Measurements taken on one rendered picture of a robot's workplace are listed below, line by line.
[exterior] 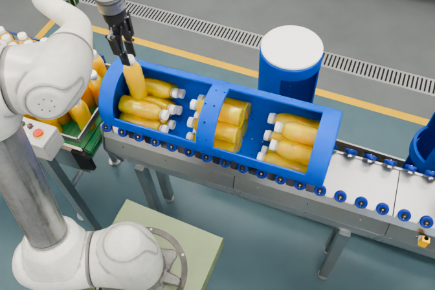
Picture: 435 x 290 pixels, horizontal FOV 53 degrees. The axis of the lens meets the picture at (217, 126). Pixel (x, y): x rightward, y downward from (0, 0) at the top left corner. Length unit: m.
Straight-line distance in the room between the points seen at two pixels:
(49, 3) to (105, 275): 0.71
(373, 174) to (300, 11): 2.25
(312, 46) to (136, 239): 1.21
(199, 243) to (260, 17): 2.58
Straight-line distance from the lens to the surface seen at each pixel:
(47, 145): 1.76
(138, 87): 1.66
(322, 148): 1.47
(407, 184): 1.81
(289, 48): 1.99
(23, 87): 0.82
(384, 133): 3.09
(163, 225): 1.50
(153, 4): 3.95
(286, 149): 1.55
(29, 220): 1.14
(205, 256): 1.45
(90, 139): 1.95
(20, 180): 1.04
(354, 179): 1.76
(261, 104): 1.73
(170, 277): 1.40
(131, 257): 1.19
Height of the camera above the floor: 2.43
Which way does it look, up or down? 55 degrees down
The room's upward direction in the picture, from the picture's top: 4 degrees counter-clockwise
